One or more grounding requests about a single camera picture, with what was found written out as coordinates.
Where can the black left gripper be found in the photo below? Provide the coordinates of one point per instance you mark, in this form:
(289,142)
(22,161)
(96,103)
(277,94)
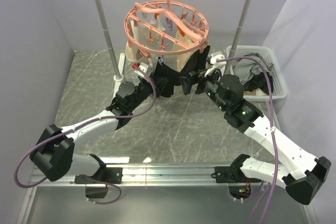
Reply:
(160,83)

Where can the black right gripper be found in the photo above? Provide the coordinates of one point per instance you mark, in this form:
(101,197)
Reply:
(188,81)

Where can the black underwear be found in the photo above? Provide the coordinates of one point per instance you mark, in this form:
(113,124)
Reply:
(196,63)

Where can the grey white underwear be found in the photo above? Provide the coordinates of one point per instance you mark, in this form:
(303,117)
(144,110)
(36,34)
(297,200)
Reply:
(141,34)

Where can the beige underwear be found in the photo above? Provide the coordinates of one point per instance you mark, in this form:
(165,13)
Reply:
(182,59)

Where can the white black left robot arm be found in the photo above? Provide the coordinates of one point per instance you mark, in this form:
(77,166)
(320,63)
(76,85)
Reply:
(54,153)

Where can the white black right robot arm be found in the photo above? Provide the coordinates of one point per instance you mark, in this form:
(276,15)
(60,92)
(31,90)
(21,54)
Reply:
(300,173)

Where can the pink round clip hanger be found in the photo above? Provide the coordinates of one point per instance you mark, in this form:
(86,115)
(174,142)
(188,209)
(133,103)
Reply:
(171,14)

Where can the clothes pile in basket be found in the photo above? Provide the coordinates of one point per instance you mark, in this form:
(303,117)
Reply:
(251,75)

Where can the white plastic laundry basket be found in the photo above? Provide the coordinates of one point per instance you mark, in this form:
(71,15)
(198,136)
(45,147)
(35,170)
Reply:
(280,90)

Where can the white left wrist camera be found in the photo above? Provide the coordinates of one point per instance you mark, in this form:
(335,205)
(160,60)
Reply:
(141,68)

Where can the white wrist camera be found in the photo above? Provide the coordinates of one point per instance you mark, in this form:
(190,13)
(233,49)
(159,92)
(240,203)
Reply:
(214,62)
(141,68)

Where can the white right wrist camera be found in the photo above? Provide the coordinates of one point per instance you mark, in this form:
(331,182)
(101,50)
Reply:
(214,62)

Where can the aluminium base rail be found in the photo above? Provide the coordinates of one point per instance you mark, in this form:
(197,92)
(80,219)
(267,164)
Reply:
(185,174)

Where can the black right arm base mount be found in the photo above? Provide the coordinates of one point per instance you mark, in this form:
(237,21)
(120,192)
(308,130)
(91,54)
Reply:
(240,187)

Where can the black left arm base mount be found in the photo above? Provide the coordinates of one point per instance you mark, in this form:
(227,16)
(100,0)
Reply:
(97,185)

